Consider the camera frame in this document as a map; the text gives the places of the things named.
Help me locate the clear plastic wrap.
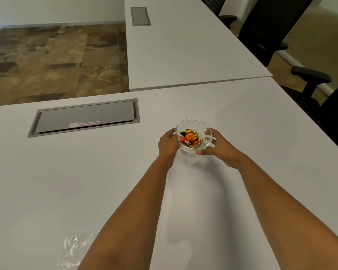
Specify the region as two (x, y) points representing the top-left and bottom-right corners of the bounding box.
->
(55, 232), (97, 270)

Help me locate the person's right forearm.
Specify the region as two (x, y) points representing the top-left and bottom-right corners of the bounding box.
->
(232, 153), (338, 270)

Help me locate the pile of wrapped candies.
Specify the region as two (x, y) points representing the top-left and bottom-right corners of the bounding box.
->
(179, 127), (203, 149)

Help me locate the large grey cable hatch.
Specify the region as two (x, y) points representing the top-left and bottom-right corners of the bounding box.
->
(27, 98), (141, 138)

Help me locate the person's left forearm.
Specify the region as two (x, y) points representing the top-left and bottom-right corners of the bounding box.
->
(77, 154), (175, 270)

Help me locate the person's right hand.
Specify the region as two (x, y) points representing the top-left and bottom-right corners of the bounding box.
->
(196, 128), (243, 170)

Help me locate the black office chair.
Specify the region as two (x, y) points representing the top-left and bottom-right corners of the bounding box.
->
(201, 0), (238, 29)
(280, 66), (338, 151)
(238, 0), (316, 67)

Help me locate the small grey cable hatch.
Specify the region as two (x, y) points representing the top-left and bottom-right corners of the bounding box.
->
(130, 7), (152, 26)

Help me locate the person's left hand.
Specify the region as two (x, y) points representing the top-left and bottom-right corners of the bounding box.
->
(158, 128), (181, 163)

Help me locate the clear glass bowl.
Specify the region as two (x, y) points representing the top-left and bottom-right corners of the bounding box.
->
(175, 119), (216, 154)

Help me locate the white table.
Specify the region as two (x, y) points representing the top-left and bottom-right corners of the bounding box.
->
(0, 76), (338, 270)
(124, 0), (273, 92)

